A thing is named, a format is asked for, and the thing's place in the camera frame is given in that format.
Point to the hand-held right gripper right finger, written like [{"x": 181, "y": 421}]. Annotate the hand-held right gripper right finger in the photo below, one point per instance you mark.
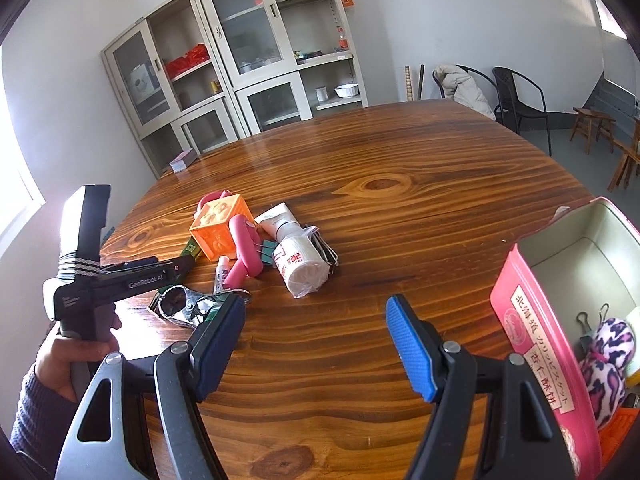
[{"x": 412, "y": 350}]

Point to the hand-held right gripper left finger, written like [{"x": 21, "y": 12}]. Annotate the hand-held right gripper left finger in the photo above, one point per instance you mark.
[{"x": 217, "y": 350}]

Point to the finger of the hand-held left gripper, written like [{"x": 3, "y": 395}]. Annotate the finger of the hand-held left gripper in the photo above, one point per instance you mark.
[
  {"x": 175, "y": 267},
  {"x": 130, "y": 263}
]

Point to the silver metal spring clamp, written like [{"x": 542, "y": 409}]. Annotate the silver metal spring clamp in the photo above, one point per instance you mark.
[{"x": 175, "y": 302}]

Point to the small orange toy block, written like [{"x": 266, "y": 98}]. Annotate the small orange toy block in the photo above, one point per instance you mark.
[{"x": 220, "y": 230}]

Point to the pink tightly knotted foam tube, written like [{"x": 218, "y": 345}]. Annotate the pink tightly knotted foam tube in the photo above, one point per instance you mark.
[{"x": 207, "y": 204}]

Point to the pink looped foam tube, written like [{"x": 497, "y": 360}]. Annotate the pink looped foam tube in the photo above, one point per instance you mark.
[{"x": 245, "y": 250}]

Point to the white cream tube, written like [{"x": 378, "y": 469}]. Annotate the white cream tube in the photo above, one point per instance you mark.
[{"x": 277, "y": 220}]

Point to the plastic-wrapped white tissue pack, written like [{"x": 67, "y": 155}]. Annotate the plastic-wrapped white tissue pack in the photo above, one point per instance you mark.
[{"x": 300, "y": 265}]

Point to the pink tin box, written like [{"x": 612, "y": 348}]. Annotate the pink tin box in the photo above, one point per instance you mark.
[{"x": 530, "y": 320}]

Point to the pink leopard print plush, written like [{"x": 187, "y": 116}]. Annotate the pink leopard print plush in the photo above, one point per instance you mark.
[{"x": 605, "y": 385}]

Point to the large orange toy block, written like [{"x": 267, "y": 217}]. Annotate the large orange toy block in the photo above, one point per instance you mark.
[{"x": 617, "y": 425}]

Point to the person's left forearm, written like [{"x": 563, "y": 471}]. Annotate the person's left forearm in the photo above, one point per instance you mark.
[{"x": 35, "y": 425}]

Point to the person's left hand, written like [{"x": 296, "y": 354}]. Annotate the person's left hand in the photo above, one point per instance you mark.
[{"x": 55, "y": 365}]

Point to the green plastic piece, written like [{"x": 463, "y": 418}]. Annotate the green plastic piece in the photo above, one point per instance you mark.
[{"x": 214, "y": 314}]

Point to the small white pink tube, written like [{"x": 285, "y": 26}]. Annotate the small white pink tube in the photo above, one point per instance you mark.
[{"x": 223, "y": 275}]

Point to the teal binder clip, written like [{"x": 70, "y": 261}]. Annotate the teal binder clip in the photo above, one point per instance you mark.
[{"x": 270, "y": 251}]

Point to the black binder clip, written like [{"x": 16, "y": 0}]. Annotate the black binder clip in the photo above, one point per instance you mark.
[{"x": 586, "y": 340}]

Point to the white carton in cabinet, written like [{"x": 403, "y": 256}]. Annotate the white carton in cabinet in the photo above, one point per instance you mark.
[{"x": 145, "y": 80}]

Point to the yellow jar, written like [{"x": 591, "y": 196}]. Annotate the yellow jar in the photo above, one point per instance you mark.
[{"x": 216, "y": 86}]

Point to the red packets on shelf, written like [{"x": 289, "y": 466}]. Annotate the red packets on shelf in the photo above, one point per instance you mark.
[{"x": 187, "y": 62}]

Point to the teaware set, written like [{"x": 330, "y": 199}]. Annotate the teaware set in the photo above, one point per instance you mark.
[{"x": 257, "y": 65}]

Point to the white mug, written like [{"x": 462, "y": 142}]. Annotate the white mug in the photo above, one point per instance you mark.
[{"x": 321, "y": 94}]

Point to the white bowl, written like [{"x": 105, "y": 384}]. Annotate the white bowl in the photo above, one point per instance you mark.
[{"x": 346, "y": 91}]

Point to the dark tray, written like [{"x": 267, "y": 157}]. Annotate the dark tray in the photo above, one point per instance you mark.
[{"x": 309, "y": 55}]

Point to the white padded jacket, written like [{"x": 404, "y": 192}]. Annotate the white padded jacket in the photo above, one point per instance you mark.
[{"x": 460, "y": 90}]

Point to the beaded wooden stick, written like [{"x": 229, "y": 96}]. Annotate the beaded wooden stick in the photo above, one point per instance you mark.
[{"x": 410, "y": 84}]

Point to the black stick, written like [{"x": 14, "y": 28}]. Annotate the black stick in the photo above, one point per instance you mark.
[{"x": 421, "y": 82}]

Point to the black metal chair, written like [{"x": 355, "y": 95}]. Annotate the black metal chair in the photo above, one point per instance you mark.
[
  {"x": 475, "y": 72},
  {"x": 515, "y": 90}
]

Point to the orange drink bottle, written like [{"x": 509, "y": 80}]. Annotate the orange drink bottle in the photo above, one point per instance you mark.
[{"x": 342, "y": 40}]

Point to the wooden bench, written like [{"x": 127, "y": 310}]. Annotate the wooden bench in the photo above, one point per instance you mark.
[{"x": 630, "y": 152}]

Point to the wooden stool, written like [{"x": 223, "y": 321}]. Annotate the wooden stool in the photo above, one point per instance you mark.
[{"x": 592, "y": 112}]

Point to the grey stairs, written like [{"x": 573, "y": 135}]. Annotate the grey stairs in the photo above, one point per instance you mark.
[{"x": 615, "y": 95}]

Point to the bright door window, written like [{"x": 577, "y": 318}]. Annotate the bright door window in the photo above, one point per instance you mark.
[{"x": 610, "y": 15}]

